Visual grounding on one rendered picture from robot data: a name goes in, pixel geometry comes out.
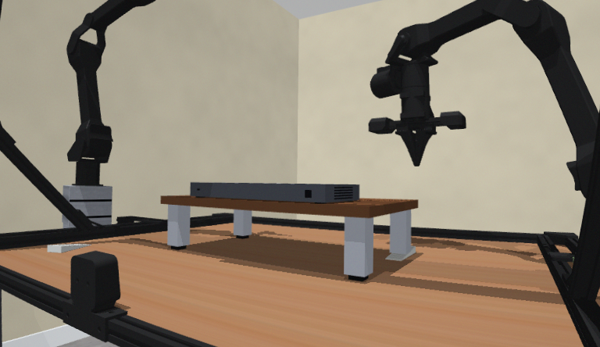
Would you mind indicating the brown wooden stand with grey legs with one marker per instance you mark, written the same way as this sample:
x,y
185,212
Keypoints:
x,y
358,257

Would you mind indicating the dark grey network switch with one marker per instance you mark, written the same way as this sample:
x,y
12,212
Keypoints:
x,y
317,193

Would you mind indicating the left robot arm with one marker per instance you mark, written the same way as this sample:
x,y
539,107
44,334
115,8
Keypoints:
x,y
85,58

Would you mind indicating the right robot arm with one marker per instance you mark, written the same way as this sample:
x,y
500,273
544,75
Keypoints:
x,y
540,27

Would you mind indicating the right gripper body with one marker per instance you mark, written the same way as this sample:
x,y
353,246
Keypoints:
x,y
415,102

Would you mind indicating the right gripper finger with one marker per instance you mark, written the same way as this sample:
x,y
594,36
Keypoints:
x,y
409,139
420,145

